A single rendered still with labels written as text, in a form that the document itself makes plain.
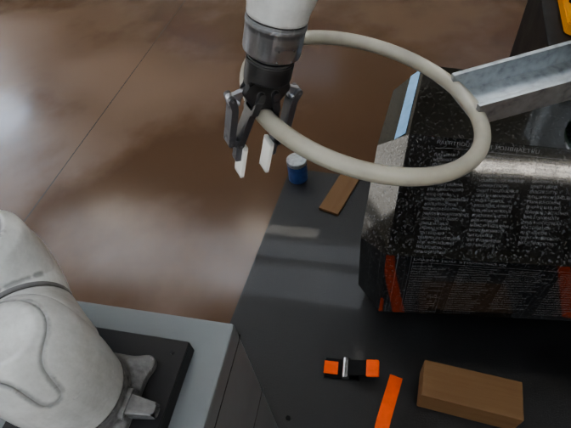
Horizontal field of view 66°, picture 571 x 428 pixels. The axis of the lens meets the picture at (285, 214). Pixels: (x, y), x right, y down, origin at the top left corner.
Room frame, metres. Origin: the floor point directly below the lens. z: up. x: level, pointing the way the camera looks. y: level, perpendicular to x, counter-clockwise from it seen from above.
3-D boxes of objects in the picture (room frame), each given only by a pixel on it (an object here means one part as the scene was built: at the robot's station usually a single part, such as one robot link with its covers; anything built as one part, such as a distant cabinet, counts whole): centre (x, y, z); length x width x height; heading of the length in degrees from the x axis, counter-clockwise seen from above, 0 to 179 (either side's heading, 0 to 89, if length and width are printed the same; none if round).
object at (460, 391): (0.40, -0.50, 0.07); 0.30 x 0.12 x 0.12; 67
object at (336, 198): (1.41, -0.27, 0.02); 0.25 x 0.10 x 0.01; 144
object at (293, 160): (1.56, -0.09, 0.08); 0.10 x 0.10 x 0.13
